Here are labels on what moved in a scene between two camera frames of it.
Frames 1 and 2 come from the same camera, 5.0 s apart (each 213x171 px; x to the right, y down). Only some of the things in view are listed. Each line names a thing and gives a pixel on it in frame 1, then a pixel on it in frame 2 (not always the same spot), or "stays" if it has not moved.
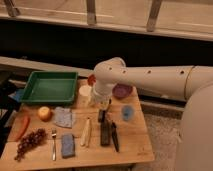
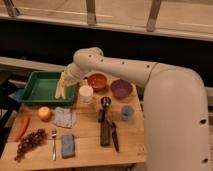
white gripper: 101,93 -> 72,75
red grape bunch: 30,140 stays
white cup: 85,94 stays
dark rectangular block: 105,133 stays
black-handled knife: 115,136 stays
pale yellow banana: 85,139 -> 61,88
